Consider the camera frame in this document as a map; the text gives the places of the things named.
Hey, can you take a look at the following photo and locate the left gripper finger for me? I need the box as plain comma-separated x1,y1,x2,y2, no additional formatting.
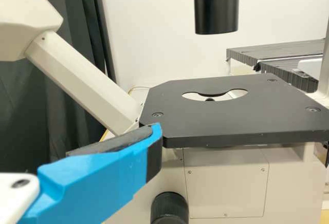
22,122,163,224

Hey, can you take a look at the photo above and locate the cream microscope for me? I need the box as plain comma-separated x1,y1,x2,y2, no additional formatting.
0,0,329,224

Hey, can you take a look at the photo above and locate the black platform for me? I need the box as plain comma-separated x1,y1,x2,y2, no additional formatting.
226,39,326,63
254,59,320,92

